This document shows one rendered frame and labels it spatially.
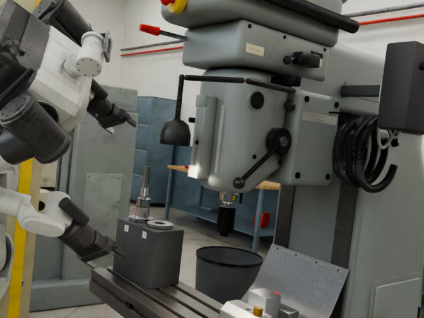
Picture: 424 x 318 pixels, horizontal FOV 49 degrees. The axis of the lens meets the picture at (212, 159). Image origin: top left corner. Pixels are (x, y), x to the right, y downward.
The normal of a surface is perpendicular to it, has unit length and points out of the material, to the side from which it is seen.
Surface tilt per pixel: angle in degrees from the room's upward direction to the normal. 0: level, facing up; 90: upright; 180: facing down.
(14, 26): 57
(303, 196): 90
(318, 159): 90
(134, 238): 90
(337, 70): 90
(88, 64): 137
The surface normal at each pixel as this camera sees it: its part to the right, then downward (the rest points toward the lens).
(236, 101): -0.21, 0.03
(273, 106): 0.62, 0.11
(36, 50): 0.76, -0.43
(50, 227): 0.07, 0.69
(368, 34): -0.78, -0.05
